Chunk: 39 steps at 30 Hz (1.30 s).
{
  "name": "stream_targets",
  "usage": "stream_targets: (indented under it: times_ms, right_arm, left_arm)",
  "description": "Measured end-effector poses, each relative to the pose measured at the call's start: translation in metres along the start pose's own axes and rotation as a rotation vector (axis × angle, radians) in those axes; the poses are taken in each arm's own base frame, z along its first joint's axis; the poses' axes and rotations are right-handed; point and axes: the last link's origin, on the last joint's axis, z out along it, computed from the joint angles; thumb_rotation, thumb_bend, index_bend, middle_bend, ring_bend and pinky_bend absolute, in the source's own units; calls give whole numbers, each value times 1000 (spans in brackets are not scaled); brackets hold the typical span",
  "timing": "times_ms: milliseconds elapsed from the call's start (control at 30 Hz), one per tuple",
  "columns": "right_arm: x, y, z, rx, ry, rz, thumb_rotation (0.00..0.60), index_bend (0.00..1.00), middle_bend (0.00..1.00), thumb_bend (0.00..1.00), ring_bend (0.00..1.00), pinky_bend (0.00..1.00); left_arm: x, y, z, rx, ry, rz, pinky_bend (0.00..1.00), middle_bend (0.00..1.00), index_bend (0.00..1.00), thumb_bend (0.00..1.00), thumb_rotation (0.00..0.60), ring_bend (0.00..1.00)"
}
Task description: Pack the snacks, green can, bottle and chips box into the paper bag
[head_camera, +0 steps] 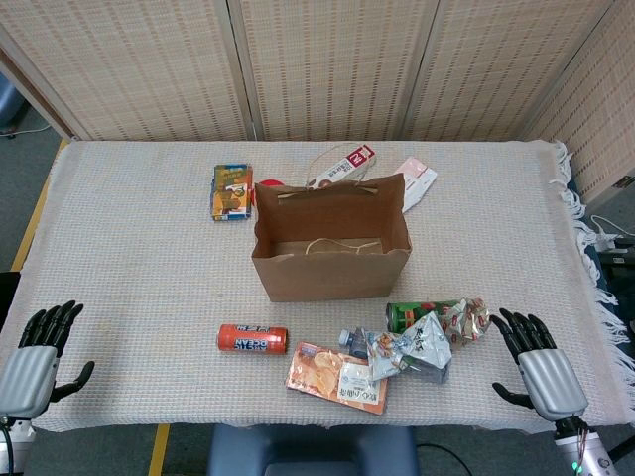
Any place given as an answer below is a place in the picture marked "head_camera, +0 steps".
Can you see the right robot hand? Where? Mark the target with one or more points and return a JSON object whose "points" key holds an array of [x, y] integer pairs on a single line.
{"points": [[550, 382]]}

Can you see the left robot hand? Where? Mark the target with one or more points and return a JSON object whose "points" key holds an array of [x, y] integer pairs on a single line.
{"points": [[30, 372]]}

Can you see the foil wrapper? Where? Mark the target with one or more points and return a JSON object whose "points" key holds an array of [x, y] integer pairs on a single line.
{"points": [[469, 322]]}

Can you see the silver snack bag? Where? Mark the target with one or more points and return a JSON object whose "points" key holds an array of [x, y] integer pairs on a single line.
{"points": [[426, 342]]}

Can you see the green chips canister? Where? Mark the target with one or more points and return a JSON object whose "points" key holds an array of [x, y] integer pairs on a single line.
{"points": [[404, 315]]}

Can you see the clear plastic water bottle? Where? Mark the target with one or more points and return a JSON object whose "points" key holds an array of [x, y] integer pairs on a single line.
{"points": [[353, 342]]}

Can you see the orange cookie box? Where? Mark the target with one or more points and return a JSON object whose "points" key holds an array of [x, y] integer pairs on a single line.
{"points": [[322, 369]]}

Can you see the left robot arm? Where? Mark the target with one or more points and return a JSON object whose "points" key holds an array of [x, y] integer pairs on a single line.
{"points": [[20, 439]]}

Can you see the brown paper bag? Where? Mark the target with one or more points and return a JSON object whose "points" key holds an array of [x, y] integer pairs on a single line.
{"points": [[317, 277]]}

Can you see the black object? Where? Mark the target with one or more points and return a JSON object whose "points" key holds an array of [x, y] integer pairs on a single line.
{"points": [[7, 297]]}

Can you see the black equipment box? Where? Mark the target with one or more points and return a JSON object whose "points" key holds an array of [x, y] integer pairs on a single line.
{"points": [[617, 270]]}

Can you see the white woven tablecloth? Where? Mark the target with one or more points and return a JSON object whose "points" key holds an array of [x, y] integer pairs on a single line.
{"points": [[124, 258]]}

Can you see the orange Arctic Ocean can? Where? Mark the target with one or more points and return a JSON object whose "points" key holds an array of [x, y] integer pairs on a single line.
{"points": [[248, 339]]}

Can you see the blue padded seat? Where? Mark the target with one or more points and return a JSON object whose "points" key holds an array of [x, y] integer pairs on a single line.
{"points": [[238, 451]]}

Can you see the pink white pouch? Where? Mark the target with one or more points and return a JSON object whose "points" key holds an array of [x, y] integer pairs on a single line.
{"points": [[417, 183]]}

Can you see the yellow blue snack box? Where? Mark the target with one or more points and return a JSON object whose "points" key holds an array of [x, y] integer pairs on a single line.
{"points": [[230, 193]]}

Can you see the blue grey chair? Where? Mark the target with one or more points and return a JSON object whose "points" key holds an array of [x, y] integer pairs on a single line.
{"points": [[9, 101]]}

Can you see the red white carton box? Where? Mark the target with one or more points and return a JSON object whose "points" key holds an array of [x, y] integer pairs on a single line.
{"points": [[342, 168]]}

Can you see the red round lid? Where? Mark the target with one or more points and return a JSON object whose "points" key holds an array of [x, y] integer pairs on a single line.
{"points": [[270, 183]]}

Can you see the bamboo folding screen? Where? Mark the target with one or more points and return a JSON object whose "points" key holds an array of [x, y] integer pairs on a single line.
{"points": [[149, 64]]}

